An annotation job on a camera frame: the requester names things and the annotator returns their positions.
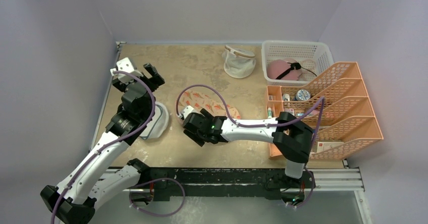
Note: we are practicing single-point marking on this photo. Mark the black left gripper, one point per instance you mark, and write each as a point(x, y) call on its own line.
point(155, 81)

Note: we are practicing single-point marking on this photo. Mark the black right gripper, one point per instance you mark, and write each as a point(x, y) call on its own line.
point(196, 124)

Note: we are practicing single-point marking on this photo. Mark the floral mesh laundry bag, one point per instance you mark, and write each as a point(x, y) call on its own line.
point(199, 100)

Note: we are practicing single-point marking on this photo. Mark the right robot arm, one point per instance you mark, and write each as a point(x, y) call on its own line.
point(292, 137)

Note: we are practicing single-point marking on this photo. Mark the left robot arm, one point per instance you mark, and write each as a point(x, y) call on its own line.
point(100, 155)

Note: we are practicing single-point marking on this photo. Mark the white round mesh bag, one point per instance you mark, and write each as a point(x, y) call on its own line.
point(158, 124)

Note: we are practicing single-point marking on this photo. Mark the pink bra in basket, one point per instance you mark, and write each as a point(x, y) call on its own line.
point(282, 70)

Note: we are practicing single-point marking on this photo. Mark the white marker in organizer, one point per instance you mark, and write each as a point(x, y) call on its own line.
point(269, 113)

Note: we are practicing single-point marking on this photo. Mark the white plastic basket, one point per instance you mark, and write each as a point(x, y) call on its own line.
point(314, 57)

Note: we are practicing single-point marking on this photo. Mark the orange plastic desk organizer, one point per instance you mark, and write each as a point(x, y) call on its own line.
point(348, 121)

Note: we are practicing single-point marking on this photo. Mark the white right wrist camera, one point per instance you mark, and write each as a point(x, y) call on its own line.
point(186, 111)

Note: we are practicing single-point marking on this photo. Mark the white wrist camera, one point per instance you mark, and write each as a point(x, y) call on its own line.
point(186, 111)
point(126, 65)

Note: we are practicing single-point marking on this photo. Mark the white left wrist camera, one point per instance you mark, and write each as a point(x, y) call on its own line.
point(126, 65)

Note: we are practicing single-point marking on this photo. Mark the metal corner bracket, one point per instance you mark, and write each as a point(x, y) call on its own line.
point(120, 45)

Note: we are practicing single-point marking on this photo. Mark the white mesh drawstring bag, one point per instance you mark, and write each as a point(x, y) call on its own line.
point(238, 63)

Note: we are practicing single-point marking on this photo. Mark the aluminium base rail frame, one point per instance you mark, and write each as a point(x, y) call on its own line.
point(162, 183)

